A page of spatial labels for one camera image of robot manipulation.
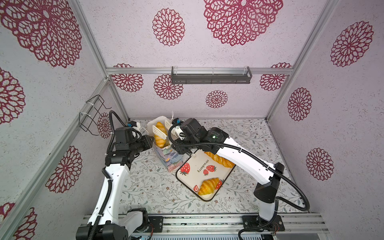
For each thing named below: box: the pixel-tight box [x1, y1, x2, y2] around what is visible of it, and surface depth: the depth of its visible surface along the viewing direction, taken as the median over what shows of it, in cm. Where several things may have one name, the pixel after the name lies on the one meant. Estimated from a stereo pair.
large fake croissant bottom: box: [198, 177, 220, 196], surface depth 84 cm
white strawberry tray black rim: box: [175, 150, 236, 202], surface depth 92 cm
